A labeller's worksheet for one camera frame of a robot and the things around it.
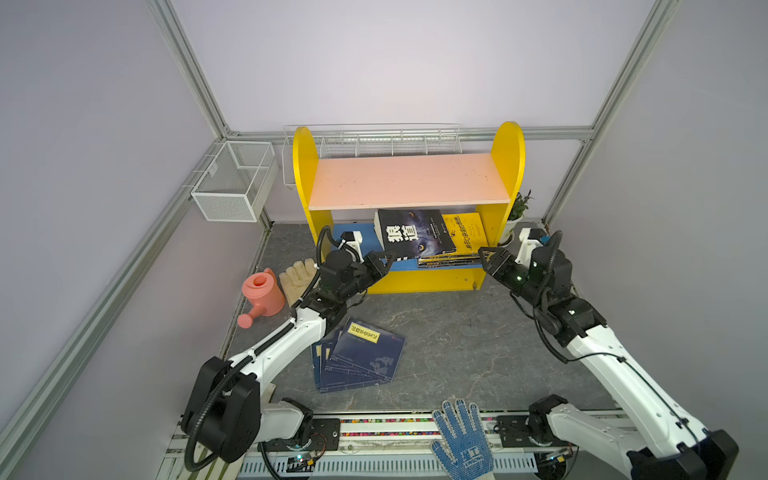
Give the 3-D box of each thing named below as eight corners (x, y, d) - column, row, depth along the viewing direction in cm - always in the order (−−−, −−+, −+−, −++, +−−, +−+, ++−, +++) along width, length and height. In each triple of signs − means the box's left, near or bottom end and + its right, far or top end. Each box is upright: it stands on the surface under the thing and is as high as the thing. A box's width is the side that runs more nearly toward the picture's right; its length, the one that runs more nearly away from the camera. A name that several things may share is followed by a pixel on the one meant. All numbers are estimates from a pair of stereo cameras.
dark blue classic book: (333, 360, 87) (330, 354, 83) (350, 324, 94) (348, 317, 90) (392, 381, 83) (392, 376, 79) (405, 342, 90) (406, 335, 87)
